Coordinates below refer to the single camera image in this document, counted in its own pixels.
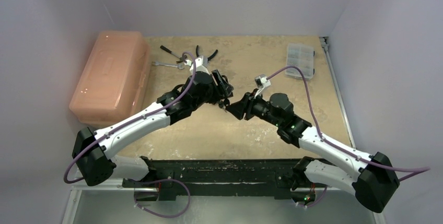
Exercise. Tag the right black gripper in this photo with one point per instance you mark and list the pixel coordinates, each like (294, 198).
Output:
(246, 105)

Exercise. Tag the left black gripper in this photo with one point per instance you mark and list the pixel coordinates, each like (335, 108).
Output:
(221, 90)

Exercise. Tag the black padlock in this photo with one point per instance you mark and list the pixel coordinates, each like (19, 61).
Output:
(223, 104)

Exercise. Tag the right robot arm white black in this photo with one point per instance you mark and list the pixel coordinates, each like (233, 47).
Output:
(365, 176)

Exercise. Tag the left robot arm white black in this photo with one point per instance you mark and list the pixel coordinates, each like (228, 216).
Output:
(95, 150)

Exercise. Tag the silver open-end wrench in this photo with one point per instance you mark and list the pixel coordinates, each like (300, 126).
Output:
(178, 66)

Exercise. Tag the clear plastic screw organizer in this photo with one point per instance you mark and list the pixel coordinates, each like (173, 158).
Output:
(301, 56)

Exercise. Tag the pink plastic toolbox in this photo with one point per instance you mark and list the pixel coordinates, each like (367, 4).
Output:
(113, 82)

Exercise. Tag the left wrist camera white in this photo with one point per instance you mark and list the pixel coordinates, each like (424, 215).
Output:
(200, 65)

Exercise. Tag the blue-black handled pliers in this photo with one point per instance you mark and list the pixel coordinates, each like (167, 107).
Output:
(211, 55)

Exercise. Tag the small black-handled hammer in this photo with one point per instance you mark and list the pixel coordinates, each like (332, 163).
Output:
(180, 59)

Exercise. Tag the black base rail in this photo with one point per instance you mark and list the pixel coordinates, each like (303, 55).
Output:
(248, 177)

